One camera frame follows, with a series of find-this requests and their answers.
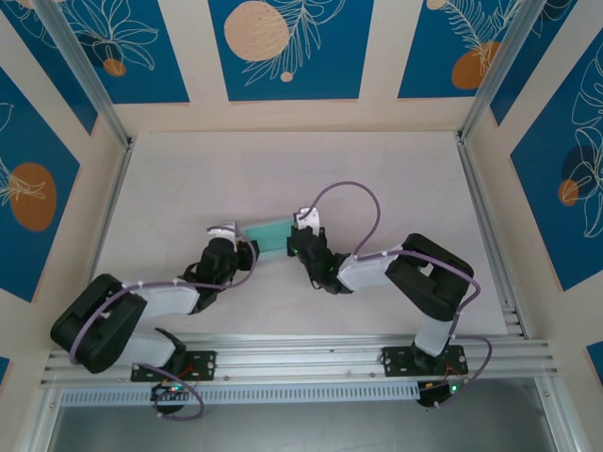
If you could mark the controller board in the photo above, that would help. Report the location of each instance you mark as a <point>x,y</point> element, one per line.
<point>447,390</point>
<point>172,391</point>

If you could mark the blue floral wall panel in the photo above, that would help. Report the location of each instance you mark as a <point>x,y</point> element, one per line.
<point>141,56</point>
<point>546,47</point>
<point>292,47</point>
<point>33,188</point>
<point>52,80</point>
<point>560,188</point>
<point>438,47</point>

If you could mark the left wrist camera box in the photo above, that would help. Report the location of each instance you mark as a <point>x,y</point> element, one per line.
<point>225,233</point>

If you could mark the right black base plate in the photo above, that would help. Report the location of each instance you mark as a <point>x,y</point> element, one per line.
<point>398,360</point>

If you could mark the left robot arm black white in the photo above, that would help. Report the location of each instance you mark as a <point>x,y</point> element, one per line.
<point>99,325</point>

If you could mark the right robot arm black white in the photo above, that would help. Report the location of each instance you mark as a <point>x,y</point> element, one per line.
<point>428,278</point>

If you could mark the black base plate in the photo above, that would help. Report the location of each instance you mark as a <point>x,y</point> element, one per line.
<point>398,360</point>
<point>205,365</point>

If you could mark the grey metal sheet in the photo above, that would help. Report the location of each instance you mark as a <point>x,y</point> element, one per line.
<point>301,428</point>

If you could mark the light blue paper box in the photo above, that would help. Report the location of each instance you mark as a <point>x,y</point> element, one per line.
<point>268,235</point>

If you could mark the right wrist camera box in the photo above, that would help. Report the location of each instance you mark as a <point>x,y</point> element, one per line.
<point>308,219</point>

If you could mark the aluminium side rail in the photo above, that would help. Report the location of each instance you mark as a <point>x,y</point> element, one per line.
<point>476,188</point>
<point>110,202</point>

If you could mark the aluminium corner post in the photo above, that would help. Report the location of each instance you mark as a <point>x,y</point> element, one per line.
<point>494,70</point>
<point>85,61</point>

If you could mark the left controller board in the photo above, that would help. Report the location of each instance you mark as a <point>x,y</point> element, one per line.
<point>172,391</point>

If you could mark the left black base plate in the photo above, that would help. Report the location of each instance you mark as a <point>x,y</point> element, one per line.
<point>205,365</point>

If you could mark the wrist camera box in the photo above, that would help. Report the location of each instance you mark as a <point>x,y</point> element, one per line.
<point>308,219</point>
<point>225,233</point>

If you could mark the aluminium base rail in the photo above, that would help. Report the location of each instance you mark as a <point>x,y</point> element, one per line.
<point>301,358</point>

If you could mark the right controller board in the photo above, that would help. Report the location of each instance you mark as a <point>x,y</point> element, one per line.
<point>447,390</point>

